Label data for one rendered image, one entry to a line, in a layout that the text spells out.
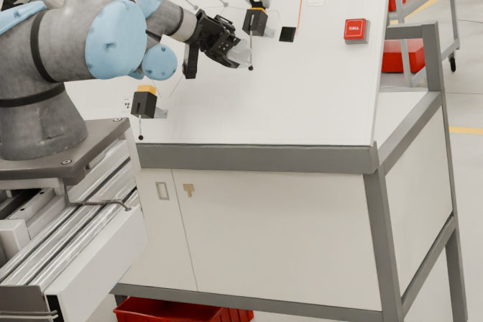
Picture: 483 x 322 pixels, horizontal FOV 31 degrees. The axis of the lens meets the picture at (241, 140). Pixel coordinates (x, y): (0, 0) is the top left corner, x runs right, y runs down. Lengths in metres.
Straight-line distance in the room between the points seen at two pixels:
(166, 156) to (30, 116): 0.91
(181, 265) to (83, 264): 1.27
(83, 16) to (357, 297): 1.21
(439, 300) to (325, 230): 0.95
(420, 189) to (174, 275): 0.74
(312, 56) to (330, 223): 0.42
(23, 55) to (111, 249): 0.33
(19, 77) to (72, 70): 0.10
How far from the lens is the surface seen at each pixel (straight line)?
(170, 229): 2.44
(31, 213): 1.36
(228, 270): 2.41
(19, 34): 1.39
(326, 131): 2.07
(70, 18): 1.35
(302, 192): 2.18
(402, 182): 2.25
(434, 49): 2.54
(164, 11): 1.96
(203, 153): 2.22
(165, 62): 1.82
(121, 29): 1.33
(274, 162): 2.13
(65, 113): 1.44
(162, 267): 2.53
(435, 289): 3.14
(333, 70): 2.12
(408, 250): 2.32
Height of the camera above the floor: 1.58
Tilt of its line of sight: 19 degrees down
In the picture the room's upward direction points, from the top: 11 degrees counter-clockwise
